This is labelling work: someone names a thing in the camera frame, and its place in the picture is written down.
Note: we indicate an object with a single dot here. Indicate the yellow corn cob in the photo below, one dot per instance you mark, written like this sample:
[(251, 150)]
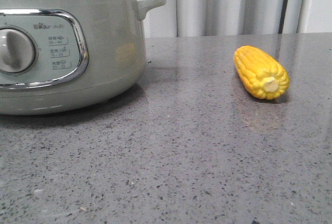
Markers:
[(261, 74)]

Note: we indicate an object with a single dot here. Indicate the green electric cooking pot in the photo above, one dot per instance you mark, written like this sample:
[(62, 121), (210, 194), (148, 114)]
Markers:
[(87, 51)]

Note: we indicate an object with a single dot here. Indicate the grey pot control knob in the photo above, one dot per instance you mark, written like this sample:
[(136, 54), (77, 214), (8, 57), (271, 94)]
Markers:
[(17, 51)]

